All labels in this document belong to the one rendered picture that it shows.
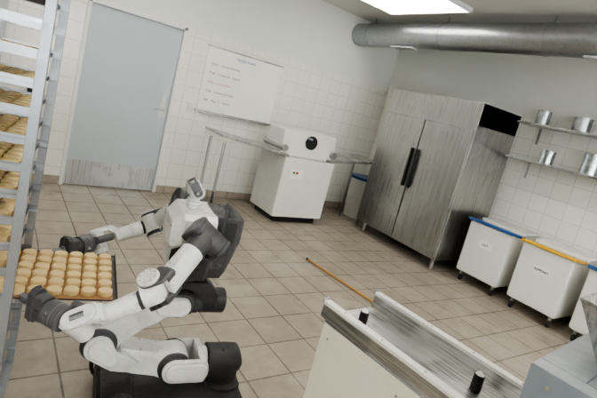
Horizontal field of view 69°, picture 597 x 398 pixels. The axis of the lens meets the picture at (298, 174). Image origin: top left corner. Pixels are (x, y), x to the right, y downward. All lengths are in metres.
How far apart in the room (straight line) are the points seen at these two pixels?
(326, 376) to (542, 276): 3.74
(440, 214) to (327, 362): 3.96
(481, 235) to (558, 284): 0.92
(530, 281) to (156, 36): 4.90
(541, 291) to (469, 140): 1.73
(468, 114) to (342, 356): 4.21
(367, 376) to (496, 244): 3.96
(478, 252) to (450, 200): 0.66
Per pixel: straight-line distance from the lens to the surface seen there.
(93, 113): 5.53
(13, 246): 1.70
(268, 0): 6.16
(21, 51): 1.60
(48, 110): 2.03
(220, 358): 2.24
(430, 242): 5.51
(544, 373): 1.04
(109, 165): 5.69
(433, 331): 1.72
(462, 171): 5.36
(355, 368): 1.57
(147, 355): 2.16
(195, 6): 5.74
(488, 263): 5.41
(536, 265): 5.15
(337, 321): 1.60
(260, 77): 6.11
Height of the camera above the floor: 1.56
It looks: 9 degrees down
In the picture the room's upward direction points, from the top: 14 degrees clockwise
